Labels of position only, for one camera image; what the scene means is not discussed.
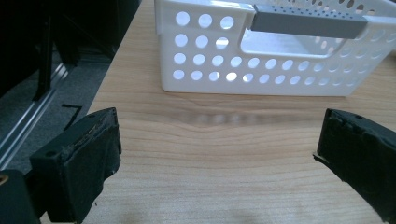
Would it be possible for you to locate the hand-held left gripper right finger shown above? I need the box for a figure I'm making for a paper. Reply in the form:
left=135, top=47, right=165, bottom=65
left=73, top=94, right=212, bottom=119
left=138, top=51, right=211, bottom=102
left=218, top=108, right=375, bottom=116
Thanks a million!
left=312, top=107, right=396, bottom=224

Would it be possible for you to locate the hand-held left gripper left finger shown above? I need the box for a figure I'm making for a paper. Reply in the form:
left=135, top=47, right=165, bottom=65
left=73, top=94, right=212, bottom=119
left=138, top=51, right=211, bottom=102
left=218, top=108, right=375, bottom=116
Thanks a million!
left=29, top=106, right=123, bottom=224

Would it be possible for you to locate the white perforated plastic basket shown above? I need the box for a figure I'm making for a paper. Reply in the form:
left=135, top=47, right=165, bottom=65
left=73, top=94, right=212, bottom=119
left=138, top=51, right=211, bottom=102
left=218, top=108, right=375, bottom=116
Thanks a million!
left=153, top=0, right=396, bottom=97

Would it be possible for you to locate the black metal stand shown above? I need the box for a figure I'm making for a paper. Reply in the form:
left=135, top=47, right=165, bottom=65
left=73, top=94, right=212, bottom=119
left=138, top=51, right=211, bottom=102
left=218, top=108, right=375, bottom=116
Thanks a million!
left=31, top=15, right=54, bottom=102

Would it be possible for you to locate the aluminium floor rail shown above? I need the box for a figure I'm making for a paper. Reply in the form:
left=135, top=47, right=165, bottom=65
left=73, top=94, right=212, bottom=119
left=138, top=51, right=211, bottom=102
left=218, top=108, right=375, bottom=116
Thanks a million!
left=0, top=62, right=74, bottom=171

